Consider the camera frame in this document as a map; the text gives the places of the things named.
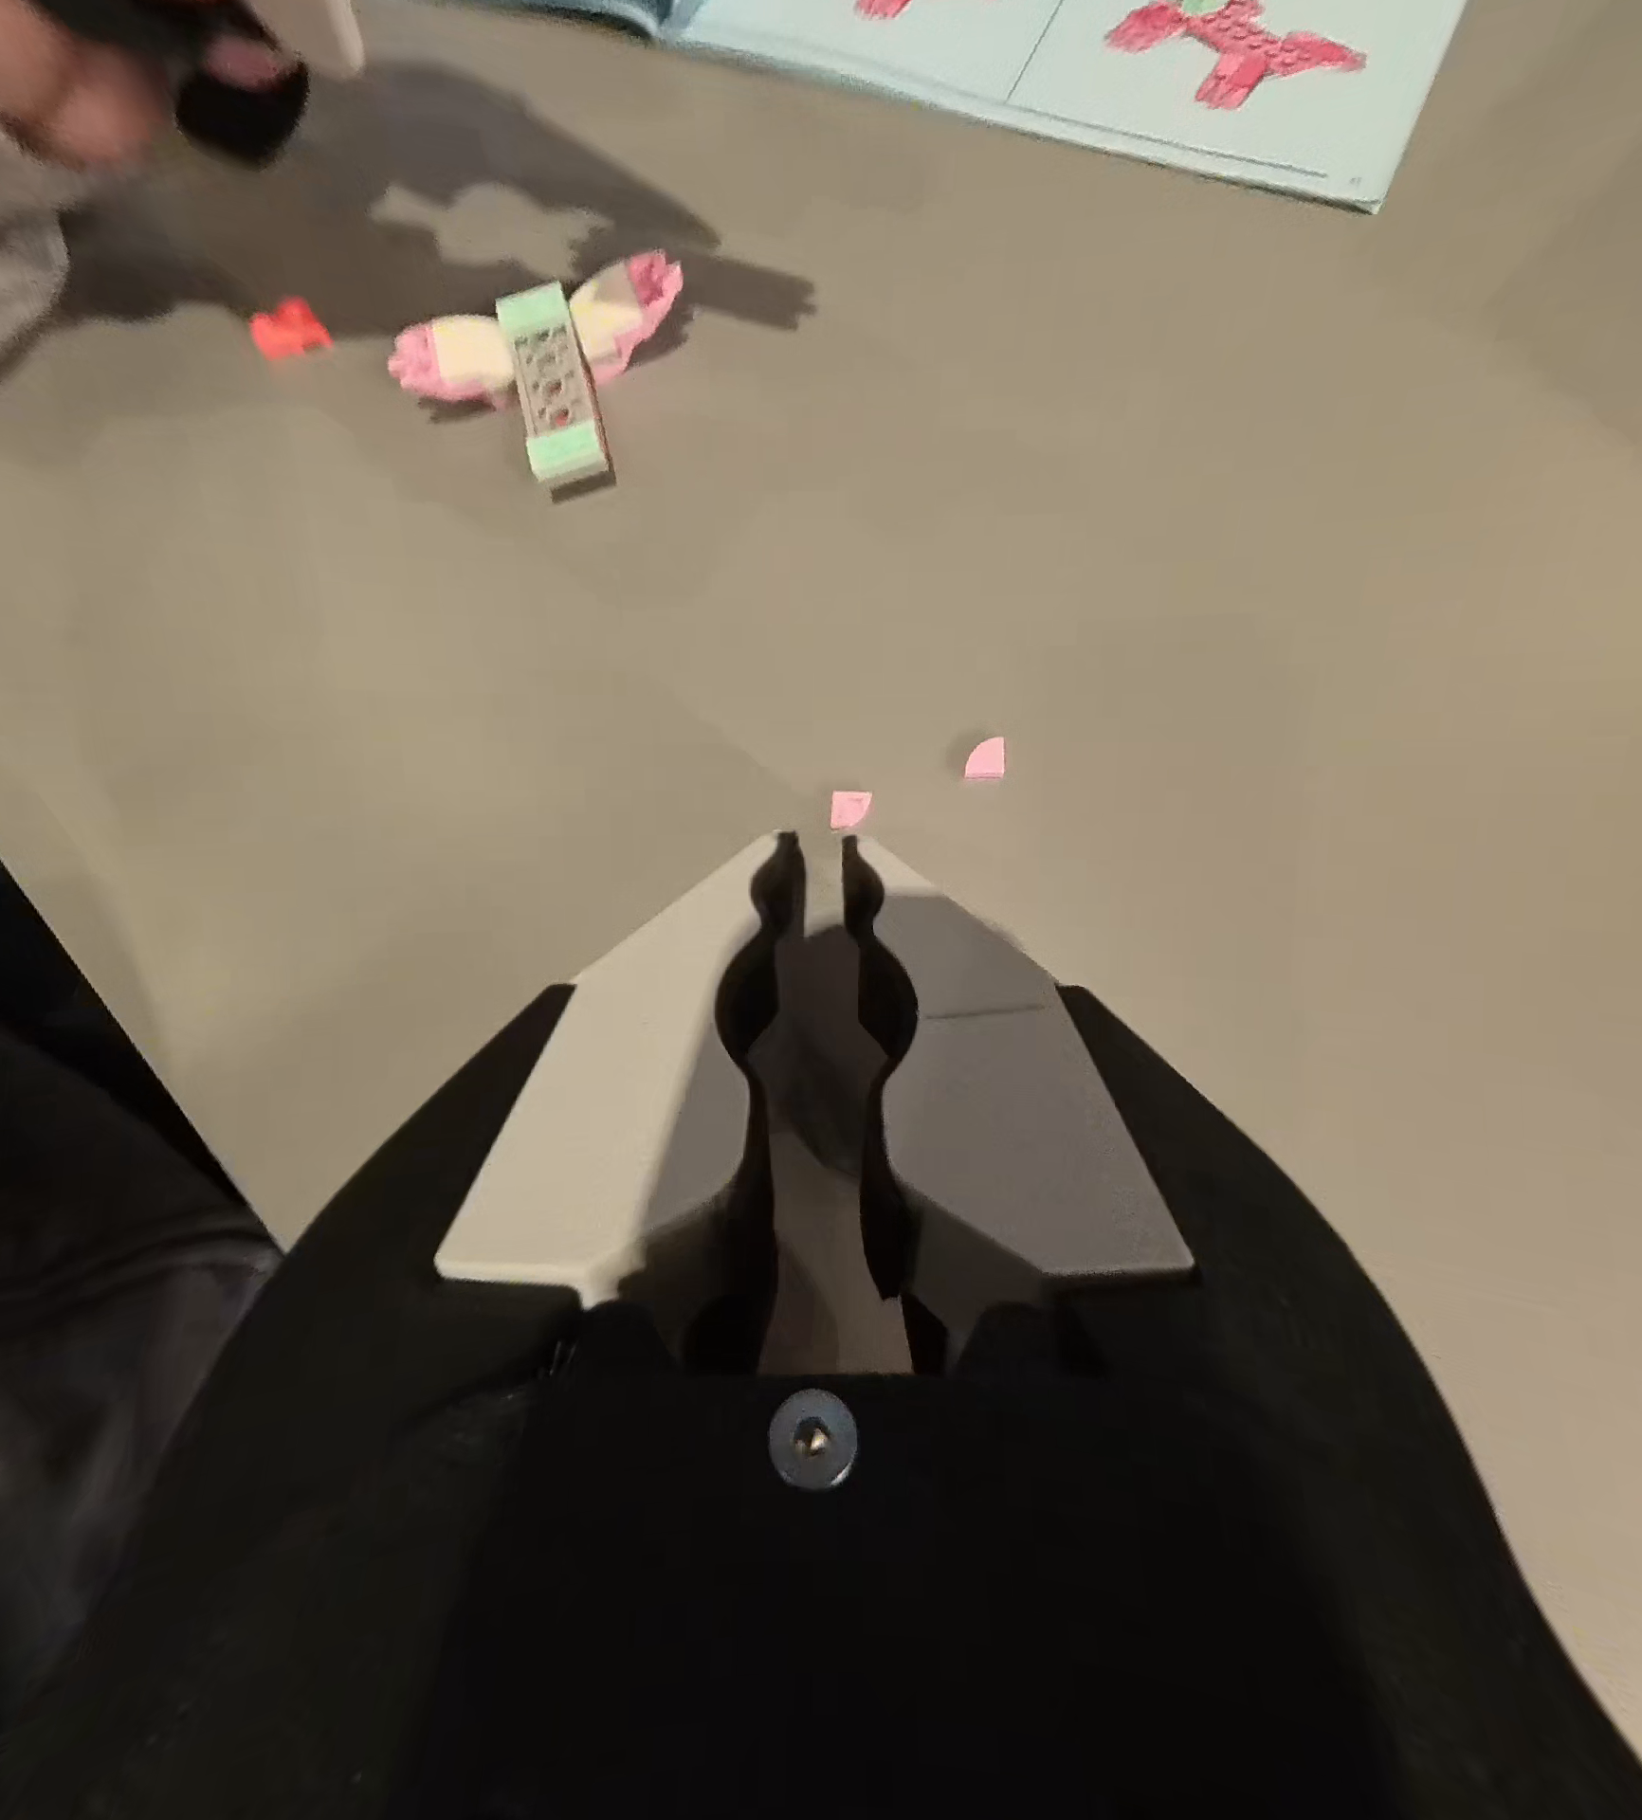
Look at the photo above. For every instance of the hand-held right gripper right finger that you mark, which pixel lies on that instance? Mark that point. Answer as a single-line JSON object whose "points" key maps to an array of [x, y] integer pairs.
{"points": [[1034, 1140]]}

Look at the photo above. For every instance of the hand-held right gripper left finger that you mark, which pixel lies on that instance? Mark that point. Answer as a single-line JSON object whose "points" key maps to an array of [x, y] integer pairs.
{"points": [[578, 1140]]}

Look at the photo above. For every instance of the pink quarter round tile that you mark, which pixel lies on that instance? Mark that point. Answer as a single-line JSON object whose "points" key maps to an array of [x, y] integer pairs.
{"points": [[846, 811], [986, 763]]}

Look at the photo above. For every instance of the person's left hand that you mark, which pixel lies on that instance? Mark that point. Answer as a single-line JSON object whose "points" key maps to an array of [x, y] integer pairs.
{"points": [[88, 95]]}

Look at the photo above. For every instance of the red toy brick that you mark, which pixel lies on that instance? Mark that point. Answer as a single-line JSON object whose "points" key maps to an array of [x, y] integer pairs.
{"points": [[289, 331]]}

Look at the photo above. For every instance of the open light blue instruction booklet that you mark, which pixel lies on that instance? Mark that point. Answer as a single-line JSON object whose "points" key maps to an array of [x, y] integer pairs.
{"points": [[905, 58]]}

